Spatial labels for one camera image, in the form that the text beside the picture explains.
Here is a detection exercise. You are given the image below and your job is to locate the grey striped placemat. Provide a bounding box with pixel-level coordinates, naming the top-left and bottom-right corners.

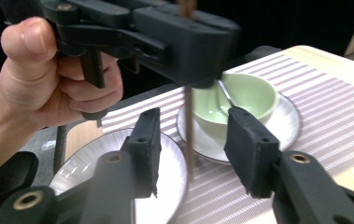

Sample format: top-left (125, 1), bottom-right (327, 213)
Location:
top-left (101, 50), bottom-right (354, 224)

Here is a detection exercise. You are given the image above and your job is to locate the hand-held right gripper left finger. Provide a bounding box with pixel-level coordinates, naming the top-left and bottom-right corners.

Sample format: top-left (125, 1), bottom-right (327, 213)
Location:
top-left (121, 106), bottom-right (163, 199)

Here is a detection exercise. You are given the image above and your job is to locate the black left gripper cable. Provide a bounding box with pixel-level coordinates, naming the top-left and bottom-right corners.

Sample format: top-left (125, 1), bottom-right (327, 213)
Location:
top-left (52, 123), bottom-right (69, 175)

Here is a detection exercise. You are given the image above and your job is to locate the white plate with dark rim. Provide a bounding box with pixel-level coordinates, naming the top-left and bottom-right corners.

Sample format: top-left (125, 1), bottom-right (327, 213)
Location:
top-left (48, 127), bottom-right (190, 224)
top-left (176, 91), bottom-right (304, 166)

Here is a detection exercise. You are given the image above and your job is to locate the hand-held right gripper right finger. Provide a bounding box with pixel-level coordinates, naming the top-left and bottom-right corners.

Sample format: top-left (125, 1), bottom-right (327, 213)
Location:
top-left (223, 105), bottom-right (281, 200)

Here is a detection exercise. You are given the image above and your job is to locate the green ceramic bowl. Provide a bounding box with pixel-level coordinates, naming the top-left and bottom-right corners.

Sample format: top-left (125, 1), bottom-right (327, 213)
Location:
top-left (191, 73), bottom-right (281, 147)

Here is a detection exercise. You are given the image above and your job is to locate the brown wooden chopstick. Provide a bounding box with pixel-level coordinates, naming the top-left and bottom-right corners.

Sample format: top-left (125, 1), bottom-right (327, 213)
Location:
top-left (177, 0), bottom-right (198, 183)

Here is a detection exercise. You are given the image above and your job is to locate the silver metal spoon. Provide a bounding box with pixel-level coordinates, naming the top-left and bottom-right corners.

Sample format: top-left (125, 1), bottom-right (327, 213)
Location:
top-left (215, 78), bottom-right (238, 118)

